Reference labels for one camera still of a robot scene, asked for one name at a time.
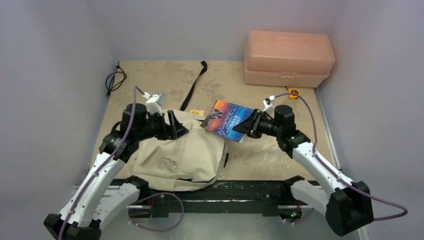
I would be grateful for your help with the beige canvas backpack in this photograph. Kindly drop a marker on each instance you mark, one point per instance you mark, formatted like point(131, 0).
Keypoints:
point(190, 163)

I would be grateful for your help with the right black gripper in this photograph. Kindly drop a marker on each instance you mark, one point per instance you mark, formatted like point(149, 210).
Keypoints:
point(257, 121)

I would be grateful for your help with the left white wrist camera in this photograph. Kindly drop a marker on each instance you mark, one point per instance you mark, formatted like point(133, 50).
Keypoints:
point(154, 102)

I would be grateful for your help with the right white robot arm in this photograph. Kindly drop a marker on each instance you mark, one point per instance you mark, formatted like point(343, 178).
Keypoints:
point(337, 197)

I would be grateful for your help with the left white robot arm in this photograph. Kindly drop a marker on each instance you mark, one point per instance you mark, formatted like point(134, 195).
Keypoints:
point(85, 216)

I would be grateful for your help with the pink plastic storage box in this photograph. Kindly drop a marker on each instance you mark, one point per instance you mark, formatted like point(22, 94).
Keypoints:
point(287, 59)

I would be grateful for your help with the orange banana picture card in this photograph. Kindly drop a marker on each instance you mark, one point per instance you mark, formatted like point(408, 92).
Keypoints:
point(197, 112)

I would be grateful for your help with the Jane Eyre paperback book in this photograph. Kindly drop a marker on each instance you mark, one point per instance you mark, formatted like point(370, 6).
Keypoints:
point(223, 117)

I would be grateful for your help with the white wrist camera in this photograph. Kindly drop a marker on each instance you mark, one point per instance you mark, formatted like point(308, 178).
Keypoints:
point(268, 103)
point(154, 102)

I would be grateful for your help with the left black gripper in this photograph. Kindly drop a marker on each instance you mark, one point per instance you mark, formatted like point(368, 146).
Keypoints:
point(176, 129)

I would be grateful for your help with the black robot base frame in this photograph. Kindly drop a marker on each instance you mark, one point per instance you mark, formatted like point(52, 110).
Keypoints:
point(269, 198)

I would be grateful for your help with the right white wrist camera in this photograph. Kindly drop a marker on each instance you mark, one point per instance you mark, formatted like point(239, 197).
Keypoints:
point(268, 103)

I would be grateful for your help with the yellow tape measure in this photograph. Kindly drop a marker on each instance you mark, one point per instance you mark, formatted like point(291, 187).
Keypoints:
point(293, 93)

